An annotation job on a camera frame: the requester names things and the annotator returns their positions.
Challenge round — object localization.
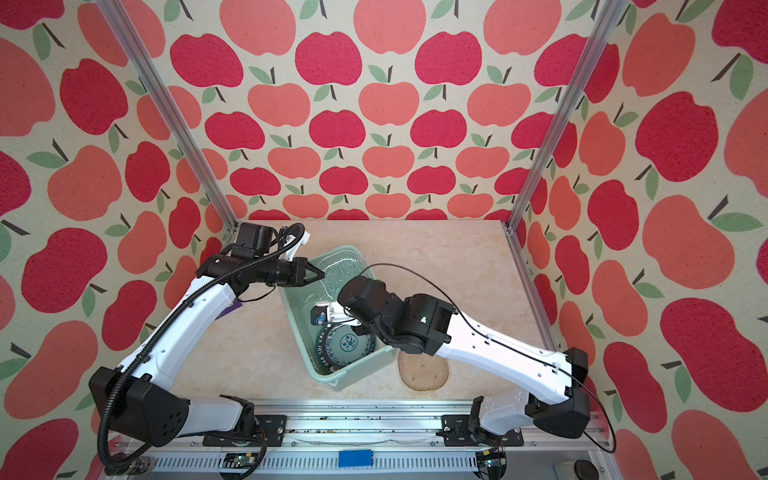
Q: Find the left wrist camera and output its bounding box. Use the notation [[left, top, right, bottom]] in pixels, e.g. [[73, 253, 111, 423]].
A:
[[230, 223, 310, 261]]

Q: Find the purple Fox's candy bag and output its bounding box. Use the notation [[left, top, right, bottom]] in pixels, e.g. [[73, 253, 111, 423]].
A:
[[218, 299, 242, 319]]

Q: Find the dark round object right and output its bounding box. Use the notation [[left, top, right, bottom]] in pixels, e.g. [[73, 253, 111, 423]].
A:
[[573, 460, 600, 480]]

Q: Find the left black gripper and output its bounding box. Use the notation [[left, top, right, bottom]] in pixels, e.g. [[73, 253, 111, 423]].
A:
[[256, 256, 328, 285]]

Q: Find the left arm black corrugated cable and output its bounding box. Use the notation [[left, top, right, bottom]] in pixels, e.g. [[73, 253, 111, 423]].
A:
[[95, 221, 307, 475]]

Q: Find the dark round cap left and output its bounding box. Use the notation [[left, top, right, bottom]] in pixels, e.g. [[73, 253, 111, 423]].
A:
[[104, 456, 152, 477]]

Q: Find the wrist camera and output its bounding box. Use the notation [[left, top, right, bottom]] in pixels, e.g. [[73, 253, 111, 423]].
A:
[[230, 223, 310, 261], [310, 302, 351, 326]]

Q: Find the small blue patterned plate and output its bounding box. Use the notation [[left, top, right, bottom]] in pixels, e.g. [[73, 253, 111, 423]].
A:
[[325, 323, 376, 371]]

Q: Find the left aluminium frame post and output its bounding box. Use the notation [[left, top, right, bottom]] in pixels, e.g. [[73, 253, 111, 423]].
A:
[[96, 0, 239, 232]]

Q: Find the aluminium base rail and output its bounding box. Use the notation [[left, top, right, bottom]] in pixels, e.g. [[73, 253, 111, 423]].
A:
[[104, 400, 619, 480]]

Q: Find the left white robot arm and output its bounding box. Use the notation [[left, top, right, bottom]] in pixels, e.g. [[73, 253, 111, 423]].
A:
[[89, 254, 325, 447]]

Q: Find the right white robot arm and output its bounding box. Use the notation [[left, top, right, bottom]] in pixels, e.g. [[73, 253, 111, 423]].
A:
[[310, 273, 590, 443]]

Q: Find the amber glass square plate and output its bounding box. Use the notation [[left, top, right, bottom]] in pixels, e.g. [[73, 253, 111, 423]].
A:
[[397, 351, 450, 392]]

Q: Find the aluminium frame post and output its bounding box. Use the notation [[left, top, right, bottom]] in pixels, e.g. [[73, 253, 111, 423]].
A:
[[505, 0, 630, 236], [96, 0, 239, 232]]

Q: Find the clear glass square plate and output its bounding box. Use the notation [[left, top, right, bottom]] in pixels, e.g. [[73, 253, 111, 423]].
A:
[[311, 245, 368, 300]]

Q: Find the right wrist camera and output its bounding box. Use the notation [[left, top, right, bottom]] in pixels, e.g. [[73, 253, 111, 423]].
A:
[[310, 302, 351, 326]]

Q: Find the right aluminium frame post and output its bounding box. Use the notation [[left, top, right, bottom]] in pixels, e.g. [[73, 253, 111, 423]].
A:
[[505, 0, 630, 236]]

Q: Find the blue block on rail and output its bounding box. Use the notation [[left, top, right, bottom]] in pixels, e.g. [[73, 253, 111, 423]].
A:
[[338, 449, 374, 468]]

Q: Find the mint green plastic bin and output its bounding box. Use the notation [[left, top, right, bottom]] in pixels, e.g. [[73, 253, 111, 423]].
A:
[[280, 281, 396, 391]]

